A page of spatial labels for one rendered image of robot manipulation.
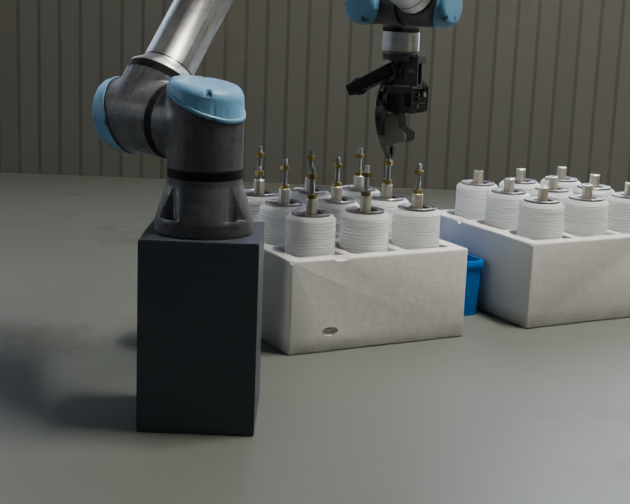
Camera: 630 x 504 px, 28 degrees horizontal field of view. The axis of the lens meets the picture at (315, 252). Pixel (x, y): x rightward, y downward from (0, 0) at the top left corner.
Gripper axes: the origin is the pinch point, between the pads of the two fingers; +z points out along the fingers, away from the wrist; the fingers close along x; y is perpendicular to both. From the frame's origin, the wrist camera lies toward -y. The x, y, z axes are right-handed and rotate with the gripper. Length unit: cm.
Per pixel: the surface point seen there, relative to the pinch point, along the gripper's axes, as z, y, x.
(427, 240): 15.3, 14.9, -8.6
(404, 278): 21.7, 14.1, -15.9
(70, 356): 34, -29, -63
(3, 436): 34, -8, -99
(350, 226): 12.1, 4.5, -21.0
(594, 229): 15.7, 35.6, 27.8
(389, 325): 30.8, 12.6, -18.4
